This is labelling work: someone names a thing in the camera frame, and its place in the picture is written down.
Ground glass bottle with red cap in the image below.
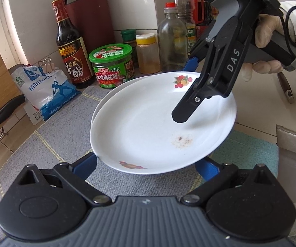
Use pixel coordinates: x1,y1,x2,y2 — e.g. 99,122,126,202
158,2,188,72

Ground clear plastic oil bottle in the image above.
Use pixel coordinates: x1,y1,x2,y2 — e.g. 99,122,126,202
174,0,197,57

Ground white plate with fruit print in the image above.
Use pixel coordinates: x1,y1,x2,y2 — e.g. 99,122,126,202
90,76,210,173
90,71,238,169

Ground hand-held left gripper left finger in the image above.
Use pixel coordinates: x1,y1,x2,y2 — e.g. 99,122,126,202
18,152,112,207

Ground dark handled kitchen tool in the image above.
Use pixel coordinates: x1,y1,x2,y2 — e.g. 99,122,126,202
277,72,295,104

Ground teal dish mat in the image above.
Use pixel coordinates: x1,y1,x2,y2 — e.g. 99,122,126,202
207,130,278,178

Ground metal binder clips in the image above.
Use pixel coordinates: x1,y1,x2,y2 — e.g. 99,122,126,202
38,57,56,71

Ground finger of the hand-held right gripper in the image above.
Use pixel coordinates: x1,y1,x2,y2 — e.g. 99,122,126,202
171,41,218,124
182,28,216,73

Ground yellow lidded spice jar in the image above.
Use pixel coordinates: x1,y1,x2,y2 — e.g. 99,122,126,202
136,33,161,74

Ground dark red knife block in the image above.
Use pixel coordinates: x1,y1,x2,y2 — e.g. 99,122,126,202
66,0,116,67

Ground white and blue salt bag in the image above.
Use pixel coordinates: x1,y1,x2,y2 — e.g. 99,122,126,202
10,65,83,125

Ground green lidded sauce jar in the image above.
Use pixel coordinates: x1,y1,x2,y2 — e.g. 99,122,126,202
89,43,135,89

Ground grey checked dish mat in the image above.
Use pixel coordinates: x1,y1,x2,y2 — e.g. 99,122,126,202
0,85,215,237

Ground dark vinegar bottle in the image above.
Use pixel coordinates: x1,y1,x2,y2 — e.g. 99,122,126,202
51,0,94,89

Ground person's right hand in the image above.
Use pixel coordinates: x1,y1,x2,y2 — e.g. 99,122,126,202
241,13,288,82

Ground green lidded spice jar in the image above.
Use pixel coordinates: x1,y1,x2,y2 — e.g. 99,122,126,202
120,29,139,67

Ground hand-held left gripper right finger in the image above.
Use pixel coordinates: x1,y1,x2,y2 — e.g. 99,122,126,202
181,157,280,206

